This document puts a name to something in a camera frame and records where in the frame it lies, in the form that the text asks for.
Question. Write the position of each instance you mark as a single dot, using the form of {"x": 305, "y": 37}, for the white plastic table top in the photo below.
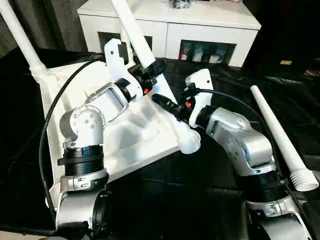
{"x": 140, "y": 135}

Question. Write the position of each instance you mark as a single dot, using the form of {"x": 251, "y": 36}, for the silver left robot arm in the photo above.
{"x": 85, "y": 125}

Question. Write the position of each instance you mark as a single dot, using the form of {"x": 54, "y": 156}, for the white sideboard with glass doors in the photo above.
{"x": 200, "y": 22}

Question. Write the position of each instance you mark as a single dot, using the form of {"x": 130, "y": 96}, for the black plastic cover mat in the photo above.
{"x": 175, "y": 195}

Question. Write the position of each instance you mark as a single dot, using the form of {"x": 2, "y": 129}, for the grey curtain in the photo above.
{"x": 50, "y": 25}

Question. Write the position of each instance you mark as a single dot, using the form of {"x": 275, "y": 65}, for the small tan box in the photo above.
{"x": 285, "y": 62}

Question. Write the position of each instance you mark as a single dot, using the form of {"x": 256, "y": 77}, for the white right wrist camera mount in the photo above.
{"x": 200, "y": 85}

